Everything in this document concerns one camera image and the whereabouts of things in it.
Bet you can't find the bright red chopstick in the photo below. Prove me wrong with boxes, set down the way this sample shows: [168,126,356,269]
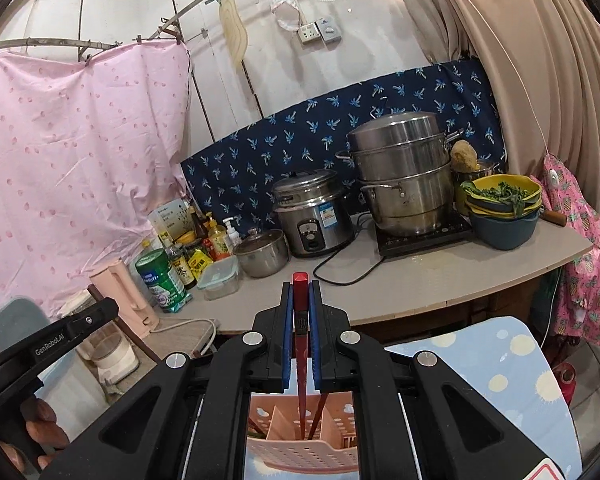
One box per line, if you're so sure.
[292,272,310,440]

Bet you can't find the dark red chopstick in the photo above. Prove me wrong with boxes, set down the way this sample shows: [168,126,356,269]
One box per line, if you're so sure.
[308,393,329,440]

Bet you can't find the left hand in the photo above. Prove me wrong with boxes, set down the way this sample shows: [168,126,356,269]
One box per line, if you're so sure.
[23,396,70,469]

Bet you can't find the wooden counter shelf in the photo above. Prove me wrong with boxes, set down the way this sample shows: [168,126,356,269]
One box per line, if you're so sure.
[158,220,592,334]

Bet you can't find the small steel pot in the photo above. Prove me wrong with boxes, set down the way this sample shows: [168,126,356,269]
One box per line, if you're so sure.
[233,228,289,278]

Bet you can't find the clear food container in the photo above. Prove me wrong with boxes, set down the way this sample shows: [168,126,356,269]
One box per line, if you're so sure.
[197,256,240,301]

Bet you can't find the white pump bottle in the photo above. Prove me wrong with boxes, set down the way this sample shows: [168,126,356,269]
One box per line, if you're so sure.
[223,217,242,247]

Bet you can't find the pink perforated utensil holder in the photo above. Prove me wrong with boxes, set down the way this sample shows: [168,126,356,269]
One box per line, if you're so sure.
[247,392,358,474]

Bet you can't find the silver rice cooker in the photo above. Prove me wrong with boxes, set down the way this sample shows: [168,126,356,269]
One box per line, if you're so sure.
[272,169,354,258]

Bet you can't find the yellow sauce bottle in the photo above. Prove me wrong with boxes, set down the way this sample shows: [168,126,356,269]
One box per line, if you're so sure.
[208,217,232,260]

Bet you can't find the green labelled canister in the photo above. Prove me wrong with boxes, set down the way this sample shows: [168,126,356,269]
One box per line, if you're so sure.
[135,249,190,313]

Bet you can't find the pink electric kettle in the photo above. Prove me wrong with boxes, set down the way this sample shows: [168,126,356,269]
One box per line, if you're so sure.
[90,259,159,339]

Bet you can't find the white measuring jug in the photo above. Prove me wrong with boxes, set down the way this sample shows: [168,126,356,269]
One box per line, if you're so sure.
[148,198,195,247]

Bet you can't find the navy floral cloth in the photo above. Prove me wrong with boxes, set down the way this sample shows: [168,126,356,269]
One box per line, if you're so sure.
[181,58,507,233]

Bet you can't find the black induction cooktop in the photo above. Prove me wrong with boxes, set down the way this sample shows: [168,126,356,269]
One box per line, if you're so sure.
[375,211,475,259]

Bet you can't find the large steel steamer pot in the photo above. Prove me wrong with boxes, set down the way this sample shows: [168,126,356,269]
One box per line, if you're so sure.
[336,112,462,236]

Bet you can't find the blue polka dot tablecloth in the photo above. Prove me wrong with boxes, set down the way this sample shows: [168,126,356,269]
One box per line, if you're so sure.
[241,314,584,480]

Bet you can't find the blue and yellow bowls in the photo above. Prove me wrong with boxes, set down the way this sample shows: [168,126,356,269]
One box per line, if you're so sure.
[460,174,543,250]

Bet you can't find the pink dotted curtain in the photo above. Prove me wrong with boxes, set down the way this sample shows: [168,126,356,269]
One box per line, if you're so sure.
[0,41,190,315]

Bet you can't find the pink floral apron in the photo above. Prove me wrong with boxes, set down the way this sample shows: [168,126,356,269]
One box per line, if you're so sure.
[534,154,600,347]

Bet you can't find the hanging wooden paddle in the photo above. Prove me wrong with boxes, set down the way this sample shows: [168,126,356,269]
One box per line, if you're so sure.
[219,0,248,68]

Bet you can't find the beige curtain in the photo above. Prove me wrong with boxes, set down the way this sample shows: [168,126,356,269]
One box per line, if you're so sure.
[403,0,600,209]

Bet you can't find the wall power socket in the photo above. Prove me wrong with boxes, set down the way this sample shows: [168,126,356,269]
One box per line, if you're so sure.
[297,18,342,44]

